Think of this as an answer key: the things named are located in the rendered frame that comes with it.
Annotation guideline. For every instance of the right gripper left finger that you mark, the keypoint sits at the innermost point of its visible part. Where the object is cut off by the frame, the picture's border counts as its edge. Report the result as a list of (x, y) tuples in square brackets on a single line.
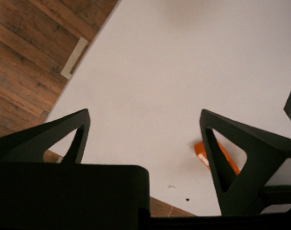
[(29, 145)]

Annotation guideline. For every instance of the orange three-compartment bin rack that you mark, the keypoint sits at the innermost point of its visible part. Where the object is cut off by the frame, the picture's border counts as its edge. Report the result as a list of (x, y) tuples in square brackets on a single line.
[(200, 153)]

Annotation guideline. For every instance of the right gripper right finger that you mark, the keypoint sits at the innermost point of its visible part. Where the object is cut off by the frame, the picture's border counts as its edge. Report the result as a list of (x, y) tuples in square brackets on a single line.
[(268, 165)]

